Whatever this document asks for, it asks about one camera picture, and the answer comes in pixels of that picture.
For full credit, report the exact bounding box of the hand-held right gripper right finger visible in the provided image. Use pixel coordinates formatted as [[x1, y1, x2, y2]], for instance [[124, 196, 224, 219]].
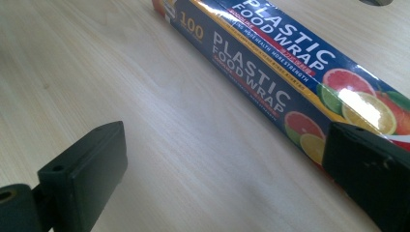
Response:
[[322, 122, 410, 232]]

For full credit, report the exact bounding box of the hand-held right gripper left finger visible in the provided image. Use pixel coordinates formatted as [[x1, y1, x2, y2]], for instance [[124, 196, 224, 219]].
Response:
[[37, 121, 129, 232]]

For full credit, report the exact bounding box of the blue plastic wrap box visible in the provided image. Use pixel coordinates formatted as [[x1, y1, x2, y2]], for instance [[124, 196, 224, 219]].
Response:
[[151, 0, 410, 168]]

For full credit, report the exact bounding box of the dark round object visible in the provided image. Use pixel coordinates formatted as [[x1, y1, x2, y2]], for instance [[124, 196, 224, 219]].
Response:
[[359, 0, 395, 7]]

